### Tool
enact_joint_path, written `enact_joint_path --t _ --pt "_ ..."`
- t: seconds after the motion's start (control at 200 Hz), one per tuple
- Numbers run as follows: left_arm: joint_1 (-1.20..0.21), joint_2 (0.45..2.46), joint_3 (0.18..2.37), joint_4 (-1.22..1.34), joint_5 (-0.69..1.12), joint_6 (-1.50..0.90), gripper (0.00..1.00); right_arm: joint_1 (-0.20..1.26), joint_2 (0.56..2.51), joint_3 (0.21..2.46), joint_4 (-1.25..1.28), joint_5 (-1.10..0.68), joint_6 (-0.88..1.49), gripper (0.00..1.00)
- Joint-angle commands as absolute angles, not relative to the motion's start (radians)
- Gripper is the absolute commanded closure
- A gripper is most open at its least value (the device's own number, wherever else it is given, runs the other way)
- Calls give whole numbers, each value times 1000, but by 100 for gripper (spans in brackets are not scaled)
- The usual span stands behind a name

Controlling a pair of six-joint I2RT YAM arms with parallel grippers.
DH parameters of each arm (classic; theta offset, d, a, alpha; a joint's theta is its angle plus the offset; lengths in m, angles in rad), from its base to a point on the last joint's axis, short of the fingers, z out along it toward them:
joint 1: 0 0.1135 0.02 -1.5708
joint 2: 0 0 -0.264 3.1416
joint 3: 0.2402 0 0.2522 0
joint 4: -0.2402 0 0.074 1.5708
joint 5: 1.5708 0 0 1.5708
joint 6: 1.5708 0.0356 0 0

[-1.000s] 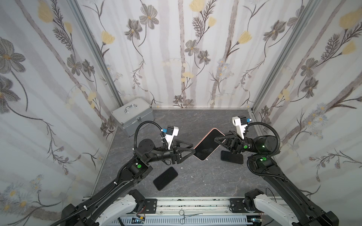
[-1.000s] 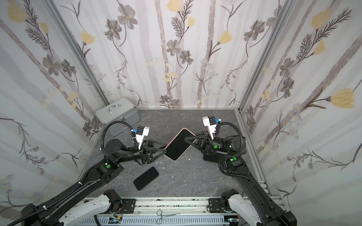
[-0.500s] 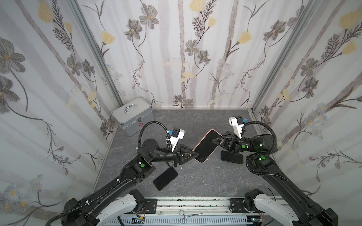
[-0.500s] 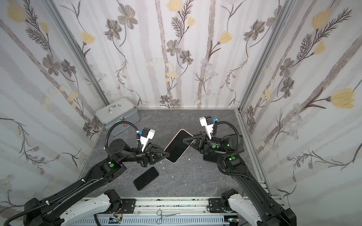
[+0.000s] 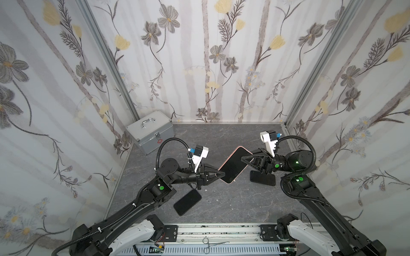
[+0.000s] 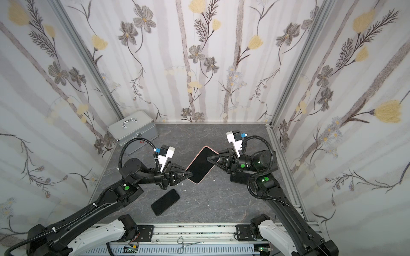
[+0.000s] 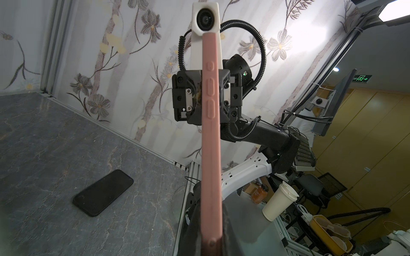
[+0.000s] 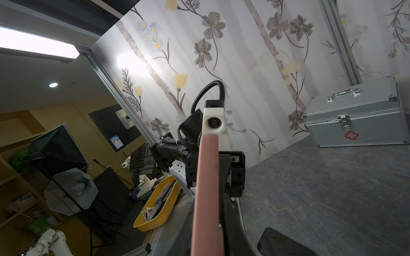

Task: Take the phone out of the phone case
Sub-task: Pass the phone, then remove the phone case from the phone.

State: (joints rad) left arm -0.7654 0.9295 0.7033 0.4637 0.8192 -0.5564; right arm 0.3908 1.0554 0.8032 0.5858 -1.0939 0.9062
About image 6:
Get pink phone case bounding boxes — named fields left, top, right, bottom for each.
left=185, top=145, right=221, bottom=185

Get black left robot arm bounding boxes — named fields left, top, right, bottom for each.
left=4, top=158, right=192, bottom=256

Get white perforated cable tray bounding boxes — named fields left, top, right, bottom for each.
left=79, top=244, right=260, bottom=256

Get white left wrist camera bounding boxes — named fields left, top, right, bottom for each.
left=154, top=145, right=175, bottom=173

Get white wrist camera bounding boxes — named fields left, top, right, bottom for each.
left=226, top=130, right=247, bottom=157
left=154, top=145, right=175, bottom=173

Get silver aluminium case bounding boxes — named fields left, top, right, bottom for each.
left=108, top=111, right=159, bottom=147

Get metal forceps scissors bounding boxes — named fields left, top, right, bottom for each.
left=177, top=237, right=203, bottom=255

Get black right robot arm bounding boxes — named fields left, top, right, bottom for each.
left=207, top=149, right=339, bottom=256

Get black phone near right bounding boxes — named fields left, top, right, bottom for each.
left=230, top=172, right=251, bottom=185

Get aluminium corner frame post left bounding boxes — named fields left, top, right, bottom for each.
left=48, top=0, right=124, bottom=120

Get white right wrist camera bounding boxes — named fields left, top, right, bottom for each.
left=226, top=130, right=247, bottom=157

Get black phone near left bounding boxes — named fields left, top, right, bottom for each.
left=151, top=189, right=180, bottom=216

